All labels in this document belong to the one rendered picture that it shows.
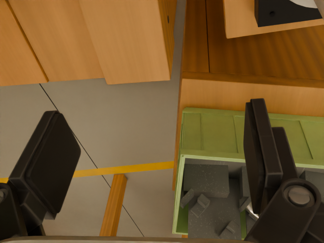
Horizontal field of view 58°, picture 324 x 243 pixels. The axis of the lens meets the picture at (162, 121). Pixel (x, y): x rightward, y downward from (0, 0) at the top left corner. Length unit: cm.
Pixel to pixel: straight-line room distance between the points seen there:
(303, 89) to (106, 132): 156
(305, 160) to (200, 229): 35
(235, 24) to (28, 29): 40
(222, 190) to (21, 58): 61
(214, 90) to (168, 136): 132
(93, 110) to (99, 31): 145
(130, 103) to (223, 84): 119
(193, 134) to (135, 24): 31
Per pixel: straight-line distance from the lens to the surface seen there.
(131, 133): 208
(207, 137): 73
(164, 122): 196
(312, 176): 97
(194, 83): 75
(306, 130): 83
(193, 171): 88
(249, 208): 89
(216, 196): 92
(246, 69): 81
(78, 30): 61
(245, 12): 60
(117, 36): 57
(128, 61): 59
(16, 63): 72
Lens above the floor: 139
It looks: 45 degrees down
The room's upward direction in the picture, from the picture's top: 173 degrees counter-clockwise
